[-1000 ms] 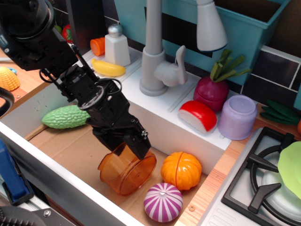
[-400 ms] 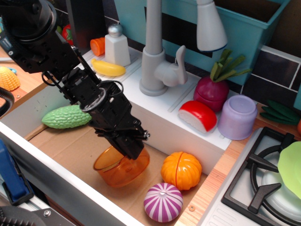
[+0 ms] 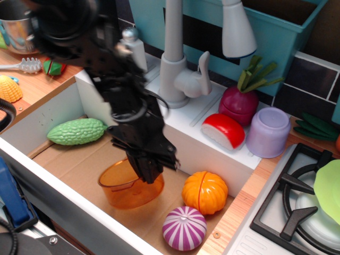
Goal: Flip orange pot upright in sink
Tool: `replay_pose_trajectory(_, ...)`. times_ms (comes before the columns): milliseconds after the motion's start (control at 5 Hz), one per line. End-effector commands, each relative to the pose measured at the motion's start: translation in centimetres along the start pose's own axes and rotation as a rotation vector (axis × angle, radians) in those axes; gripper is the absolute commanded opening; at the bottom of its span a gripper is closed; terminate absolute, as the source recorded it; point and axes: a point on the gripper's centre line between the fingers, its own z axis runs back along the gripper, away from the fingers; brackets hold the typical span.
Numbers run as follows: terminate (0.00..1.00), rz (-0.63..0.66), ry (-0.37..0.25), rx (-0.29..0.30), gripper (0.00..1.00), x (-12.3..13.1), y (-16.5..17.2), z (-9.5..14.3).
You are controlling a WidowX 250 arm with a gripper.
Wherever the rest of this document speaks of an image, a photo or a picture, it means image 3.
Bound steel pot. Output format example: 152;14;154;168
0;0;38;55

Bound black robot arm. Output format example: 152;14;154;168
25;1;178;184

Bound black cable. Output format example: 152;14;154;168
0;97;17;132

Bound dark green felt leaves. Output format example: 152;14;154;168
293;112;339;141

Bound green toy bitter gourd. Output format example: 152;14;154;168
47;118;107;146

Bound orange toy pumpkin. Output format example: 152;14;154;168
182;171;228;215

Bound yellow toy corn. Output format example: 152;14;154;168
1;75;23;103

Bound light green plastic lid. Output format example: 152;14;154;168
313;159;339;224

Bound lilac plastic cup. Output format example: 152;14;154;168
245;107;291;158

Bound orange transparent plastic pot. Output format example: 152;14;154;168
98;159;164;209

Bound white salt shaker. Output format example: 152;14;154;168
121;27;148;73

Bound purple striped toy onion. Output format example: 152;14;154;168
162;206;207;251

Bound red toy radish with leaves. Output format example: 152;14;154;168
218;55;284;127

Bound cardboard sheet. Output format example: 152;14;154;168
27;114;235;255

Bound red white toy cheese slice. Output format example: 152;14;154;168
201;113;245;150

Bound blue clamp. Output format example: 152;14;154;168
1;158;39;233

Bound white pasta spoon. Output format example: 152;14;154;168
1;57;43;74

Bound grey toy faucet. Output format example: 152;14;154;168
157;0;258;109

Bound red toy chili pepper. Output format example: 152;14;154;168
42;58;66;77

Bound teal plastic bin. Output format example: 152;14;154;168
130;1;325;102

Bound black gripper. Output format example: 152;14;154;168
109;95;179;184

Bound white toy sink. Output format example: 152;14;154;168
1;71;261;249

